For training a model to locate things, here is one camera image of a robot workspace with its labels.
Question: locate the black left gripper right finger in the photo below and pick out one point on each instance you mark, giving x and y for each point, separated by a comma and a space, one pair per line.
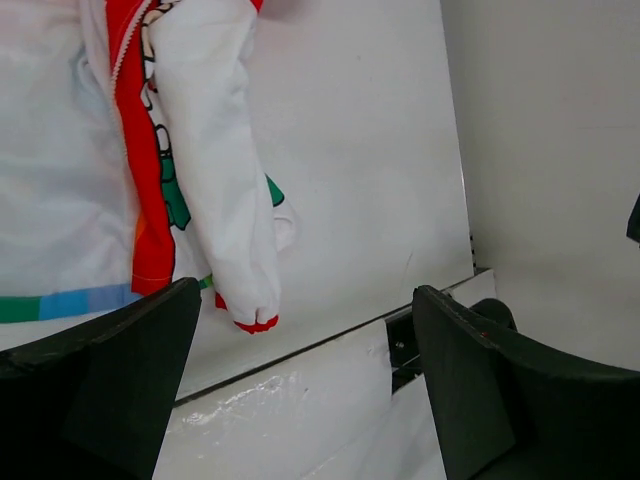
508, 407

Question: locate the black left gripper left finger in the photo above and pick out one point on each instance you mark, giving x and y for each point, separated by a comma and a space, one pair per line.
94, 401

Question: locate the white and red kids jacket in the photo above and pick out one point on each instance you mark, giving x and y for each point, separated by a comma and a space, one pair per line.
128, 160

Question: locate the aluminium table edge rail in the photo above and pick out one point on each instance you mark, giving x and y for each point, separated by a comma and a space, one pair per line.
399, 314

